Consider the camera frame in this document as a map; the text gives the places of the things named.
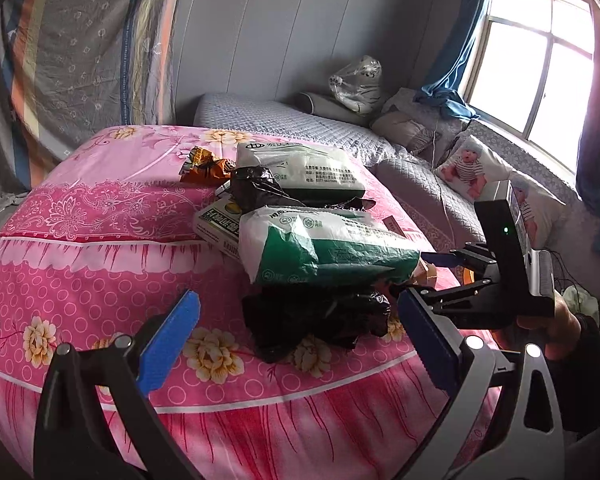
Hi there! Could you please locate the baby print pillow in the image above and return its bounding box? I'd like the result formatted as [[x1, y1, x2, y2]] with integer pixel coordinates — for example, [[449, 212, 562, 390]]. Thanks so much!
[[435, 135, 566, 251]]

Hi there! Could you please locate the white green medicine box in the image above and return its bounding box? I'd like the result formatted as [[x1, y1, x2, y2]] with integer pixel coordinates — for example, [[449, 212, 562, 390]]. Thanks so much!
[[192, 195, 248, 261]]

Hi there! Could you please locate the grey pillow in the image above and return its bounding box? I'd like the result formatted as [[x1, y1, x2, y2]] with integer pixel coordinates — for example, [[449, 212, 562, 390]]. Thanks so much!
[[295, 91, 371, 126]]

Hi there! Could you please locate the window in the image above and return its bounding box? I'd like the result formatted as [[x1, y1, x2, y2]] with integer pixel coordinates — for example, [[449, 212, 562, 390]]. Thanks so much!
[[457, 0, 598, 173]]

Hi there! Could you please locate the pink floral blanket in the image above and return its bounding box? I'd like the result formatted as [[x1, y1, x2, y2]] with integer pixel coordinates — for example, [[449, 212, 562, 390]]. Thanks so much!
[[0, 125, 501, 480]]

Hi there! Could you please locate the orange snack wrapper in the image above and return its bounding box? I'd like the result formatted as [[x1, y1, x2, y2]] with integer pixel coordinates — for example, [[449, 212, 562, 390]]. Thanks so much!
[[179, 146, 237, 183]]

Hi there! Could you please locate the small red packet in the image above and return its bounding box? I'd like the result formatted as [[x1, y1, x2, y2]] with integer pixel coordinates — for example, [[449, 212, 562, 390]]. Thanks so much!
[[380, 215, 406, 241]]

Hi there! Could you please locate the blue curtain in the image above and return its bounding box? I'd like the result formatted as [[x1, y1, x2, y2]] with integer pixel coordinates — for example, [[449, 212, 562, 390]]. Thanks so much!
[[412, 0, 496, 121]]

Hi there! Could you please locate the striped hanging sheet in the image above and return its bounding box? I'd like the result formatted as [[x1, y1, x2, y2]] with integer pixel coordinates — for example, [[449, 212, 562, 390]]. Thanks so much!
[[0, 0, 191, 211]]

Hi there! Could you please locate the white green plastic bag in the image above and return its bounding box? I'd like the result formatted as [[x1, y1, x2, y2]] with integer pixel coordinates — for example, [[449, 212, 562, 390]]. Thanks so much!
[[238, 205, 423, 288]]

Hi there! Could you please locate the grey beige folded quilt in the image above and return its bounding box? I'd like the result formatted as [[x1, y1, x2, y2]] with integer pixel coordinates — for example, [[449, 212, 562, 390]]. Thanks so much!
[[370, 87, 468, 156]]

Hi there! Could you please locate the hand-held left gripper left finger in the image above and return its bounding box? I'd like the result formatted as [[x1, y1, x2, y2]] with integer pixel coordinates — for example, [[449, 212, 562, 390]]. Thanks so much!
[[32, 289, 203, 480]]

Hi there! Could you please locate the small black plastic bag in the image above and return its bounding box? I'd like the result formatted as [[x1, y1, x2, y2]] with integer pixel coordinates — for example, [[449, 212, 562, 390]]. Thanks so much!
[[228, 166, 376, 216]]

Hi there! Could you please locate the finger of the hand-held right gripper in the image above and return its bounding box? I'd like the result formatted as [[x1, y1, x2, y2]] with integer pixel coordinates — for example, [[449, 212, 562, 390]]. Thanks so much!
[[421, 241, 501, 281], [390, 280, 503, 332]]

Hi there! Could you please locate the large black plastic bag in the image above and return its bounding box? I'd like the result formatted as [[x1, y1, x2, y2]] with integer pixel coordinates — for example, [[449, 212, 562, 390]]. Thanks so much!
[[241, 285, 393, 363]]

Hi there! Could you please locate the person's right hand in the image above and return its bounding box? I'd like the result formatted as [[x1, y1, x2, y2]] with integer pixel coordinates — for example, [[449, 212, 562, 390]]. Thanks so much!
[[517, 292, 583, 361]]

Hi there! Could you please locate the clear plastic bag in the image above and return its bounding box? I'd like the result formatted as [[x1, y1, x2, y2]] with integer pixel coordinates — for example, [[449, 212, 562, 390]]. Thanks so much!
[[328, 55, 383, 113]]

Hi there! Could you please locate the person's right forearm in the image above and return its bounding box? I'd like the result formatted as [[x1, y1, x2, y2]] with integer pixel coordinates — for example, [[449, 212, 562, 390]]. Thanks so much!
[[547, 310, 600, 436]]

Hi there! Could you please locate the grey quilted bed cover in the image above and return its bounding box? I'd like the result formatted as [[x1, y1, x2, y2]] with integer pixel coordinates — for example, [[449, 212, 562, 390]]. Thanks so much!
[[192, 92, 486, 256]]

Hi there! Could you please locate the white packet with green print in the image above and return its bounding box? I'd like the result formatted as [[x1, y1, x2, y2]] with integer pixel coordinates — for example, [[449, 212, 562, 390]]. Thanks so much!
[[235, 141, 368, 201]]

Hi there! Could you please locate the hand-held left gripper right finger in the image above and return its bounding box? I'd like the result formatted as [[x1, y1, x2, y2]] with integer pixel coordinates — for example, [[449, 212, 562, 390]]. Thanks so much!
[[397, 290, 566, 480]]

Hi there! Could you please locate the pale green bag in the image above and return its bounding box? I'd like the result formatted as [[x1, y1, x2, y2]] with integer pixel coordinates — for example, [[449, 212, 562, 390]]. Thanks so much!
[[562, 284, 599, 313]]

